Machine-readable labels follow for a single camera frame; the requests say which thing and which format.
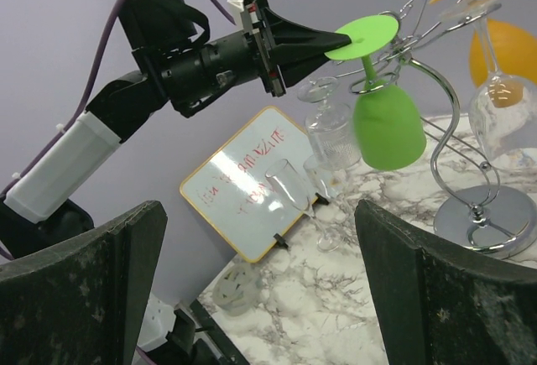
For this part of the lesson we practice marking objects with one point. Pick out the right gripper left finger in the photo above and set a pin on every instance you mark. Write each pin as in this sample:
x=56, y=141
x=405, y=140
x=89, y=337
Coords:
x=82, y=301

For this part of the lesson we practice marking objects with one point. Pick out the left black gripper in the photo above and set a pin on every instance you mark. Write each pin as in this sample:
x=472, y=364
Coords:
x=203, y=71

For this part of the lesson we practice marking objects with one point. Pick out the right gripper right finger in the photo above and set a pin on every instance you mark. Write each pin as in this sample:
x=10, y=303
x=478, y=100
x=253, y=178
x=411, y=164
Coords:
x=440, y=303

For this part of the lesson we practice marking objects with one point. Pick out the clear wine glass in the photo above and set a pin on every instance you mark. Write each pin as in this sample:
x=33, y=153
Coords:
x=502, y=113
x=329, y=126
x=284, y=178

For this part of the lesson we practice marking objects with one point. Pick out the green plastic wine glass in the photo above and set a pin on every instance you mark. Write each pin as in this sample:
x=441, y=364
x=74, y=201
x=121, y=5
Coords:
x=386, y=121

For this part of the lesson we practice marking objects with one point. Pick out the orange plastic wine glass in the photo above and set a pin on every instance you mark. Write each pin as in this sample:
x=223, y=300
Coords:
x=502, y=56

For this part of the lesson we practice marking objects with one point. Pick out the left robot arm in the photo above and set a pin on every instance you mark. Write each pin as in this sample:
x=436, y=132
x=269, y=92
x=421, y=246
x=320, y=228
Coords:
x=37, y=211

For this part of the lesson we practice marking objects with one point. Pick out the chrome wine glass rack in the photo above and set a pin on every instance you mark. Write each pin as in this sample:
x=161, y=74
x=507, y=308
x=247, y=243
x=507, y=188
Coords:
x=493, y=219

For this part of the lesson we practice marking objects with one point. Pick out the clear glass tumbler left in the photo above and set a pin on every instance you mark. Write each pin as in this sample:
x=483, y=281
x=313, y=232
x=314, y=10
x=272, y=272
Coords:
x=328, y=183

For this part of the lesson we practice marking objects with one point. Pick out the small whiteboard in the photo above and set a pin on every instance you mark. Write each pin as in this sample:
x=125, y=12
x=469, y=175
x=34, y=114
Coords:
x=230, y=190

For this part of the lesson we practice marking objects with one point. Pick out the clear tape roll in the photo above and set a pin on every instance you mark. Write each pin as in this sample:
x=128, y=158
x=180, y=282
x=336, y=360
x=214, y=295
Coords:
x=238, y=289

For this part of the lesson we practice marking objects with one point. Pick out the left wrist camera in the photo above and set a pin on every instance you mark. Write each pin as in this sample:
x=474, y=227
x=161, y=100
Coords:
x=243, y=13

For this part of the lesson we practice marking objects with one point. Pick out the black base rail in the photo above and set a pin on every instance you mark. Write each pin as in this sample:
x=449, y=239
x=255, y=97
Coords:
x=197, y=339

